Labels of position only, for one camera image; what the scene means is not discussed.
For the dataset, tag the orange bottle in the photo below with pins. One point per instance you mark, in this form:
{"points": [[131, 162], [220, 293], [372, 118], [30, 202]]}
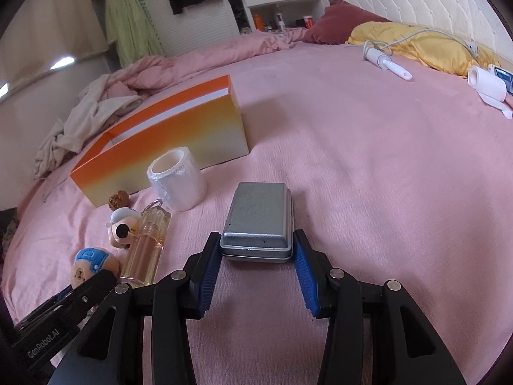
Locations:
{"points": [[259, 22]]}

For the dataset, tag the yellow pillow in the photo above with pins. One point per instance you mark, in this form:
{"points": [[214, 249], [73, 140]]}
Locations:
{"points": [[440, 51]]}

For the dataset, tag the white quilted headboard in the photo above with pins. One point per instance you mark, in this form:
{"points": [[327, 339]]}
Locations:
{"points": [[472, 19]]}

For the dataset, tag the dark red pillow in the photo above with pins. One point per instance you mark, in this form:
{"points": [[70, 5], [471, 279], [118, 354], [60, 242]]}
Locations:
{"points": [[340, 18]]}

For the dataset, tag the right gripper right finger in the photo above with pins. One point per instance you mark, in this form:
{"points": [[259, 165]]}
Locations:
{"points": [[332, 293]]}

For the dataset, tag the pink crumpled duvet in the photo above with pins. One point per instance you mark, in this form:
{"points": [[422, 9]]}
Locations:
{"points": [[152, 74]]}

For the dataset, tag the amber perfume bottle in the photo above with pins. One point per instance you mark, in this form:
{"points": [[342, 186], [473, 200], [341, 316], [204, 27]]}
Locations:
{"points": [[144, 255]]}

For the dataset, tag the pink bed sheet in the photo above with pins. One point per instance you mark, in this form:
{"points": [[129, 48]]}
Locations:
{"points": [[390, 179]]}

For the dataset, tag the white tape roll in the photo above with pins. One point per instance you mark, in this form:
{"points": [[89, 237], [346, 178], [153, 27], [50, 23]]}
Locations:
{"points": [[177, 179]]}

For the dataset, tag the green hanging dress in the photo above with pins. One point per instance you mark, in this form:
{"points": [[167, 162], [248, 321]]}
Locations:
{"points": [[130, 28]]}

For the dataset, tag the grey metal tin box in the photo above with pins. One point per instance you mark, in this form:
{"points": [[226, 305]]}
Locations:
{"points": [[260, 223]]}

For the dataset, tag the beige curtain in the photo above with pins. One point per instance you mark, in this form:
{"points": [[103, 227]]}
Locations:
{"points": [[44, 31]]}

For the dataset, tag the white lint roller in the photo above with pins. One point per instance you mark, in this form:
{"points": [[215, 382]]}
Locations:
{"points": [[383, 61]]}

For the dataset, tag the red cup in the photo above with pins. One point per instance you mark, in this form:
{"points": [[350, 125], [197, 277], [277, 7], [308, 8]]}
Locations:
{"points": [[308, 21]]}

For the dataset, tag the brown walnut bead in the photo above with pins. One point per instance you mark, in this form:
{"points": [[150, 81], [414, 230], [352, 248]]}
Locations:
{"points": [[119, 200]]}

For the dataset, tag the beige crumpled garment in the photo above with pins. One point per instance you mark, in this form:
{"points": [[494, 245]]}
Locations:
{"points": [[93, 113]]}

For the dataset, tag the orange gradient cardboard box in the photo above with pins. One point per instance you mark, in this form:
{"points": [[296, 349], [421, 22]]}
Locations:
{"points": [[204, 118]]}

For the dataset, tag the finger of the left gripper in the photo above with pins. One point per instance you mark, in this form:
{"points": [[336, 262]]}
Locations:
{"points": [[72, 304]]}

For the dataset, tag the white dog figure keychain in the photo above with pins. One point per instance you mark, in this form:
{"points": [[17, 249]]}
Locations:
{"points": [[123, 226]]}

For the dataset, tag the white spray bottle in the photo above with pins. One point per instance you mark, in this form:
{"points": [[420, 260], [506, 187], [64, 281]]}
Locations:
{"points": [[279, 19]]}

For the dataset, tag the small blue screen device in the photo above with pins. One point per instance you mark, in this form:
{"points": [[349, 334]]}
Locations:
{"points": [[504, 75]]}

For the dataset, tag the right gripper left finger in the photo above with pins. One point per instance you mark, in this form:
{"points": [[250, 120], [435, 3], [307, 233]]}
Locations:
{"points": [[180, 296]]}

